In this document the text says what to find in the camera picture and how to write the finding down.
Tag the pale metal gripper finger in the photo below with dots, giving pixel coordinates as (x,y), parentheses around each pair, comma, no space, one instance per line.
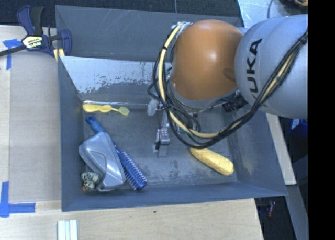
(163,139)
(155,147)

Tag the blue hairbrush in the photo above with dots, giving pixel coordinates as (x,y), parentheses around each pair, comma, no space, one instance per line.
(132,168)

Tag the yellow plastic toy spoon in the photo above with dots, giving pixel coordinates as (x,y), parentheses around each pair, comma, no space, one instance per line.
(96,108)

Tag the spotted toy animal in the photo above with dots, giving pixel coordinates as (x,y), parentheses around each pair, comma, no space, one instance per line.
(89,180)

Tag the grey metal bin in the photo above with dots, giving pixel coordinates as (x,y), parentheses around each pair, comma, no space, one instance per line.
(146,37)

